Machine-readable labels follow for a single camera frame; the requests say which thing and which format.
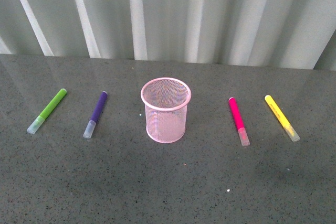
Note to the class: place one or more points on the purple marker pen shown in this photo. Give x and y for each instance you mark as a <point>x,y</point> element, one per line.
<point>95,115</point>

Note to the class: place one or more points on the pink marker pen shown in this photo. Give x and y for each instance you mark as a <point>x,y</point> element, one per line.
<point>239,122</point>

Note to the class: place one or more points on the pink mesh pen cup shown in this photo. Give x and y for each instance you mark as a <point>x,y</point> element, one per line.
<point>165,100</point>

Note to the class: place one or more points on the green marker pen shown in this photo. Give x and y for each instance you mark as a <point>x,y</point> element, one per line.
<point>37,123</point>

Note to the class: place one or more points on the yellow marker pen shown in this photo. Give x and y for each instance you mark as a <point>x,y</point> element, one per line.
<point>282,118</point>

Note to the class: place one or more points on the white pleated curtain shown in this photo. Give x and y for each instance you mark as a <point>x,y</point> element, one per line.
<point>280,33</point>

